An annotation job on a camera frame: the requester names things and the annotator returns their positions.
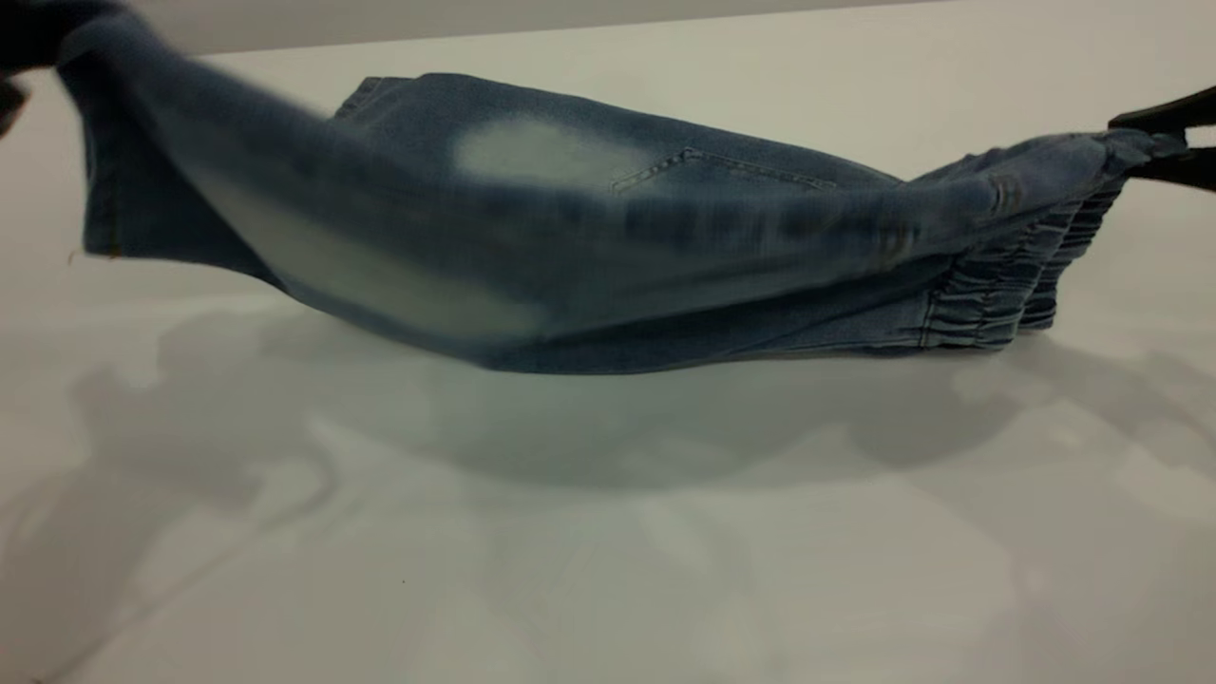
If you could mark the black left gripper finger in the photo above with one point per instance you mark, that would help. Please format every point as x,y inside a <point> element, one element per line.
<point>38,24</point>
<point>11,109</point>

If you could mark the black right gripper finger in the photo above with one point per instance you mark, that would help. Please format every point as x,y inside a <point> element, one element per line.
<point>1187,168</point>
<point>1178,112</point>

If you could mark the blue denim shorts cartoon print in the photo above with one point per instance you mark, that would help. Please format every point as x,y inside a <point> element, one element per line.
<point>570,266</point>

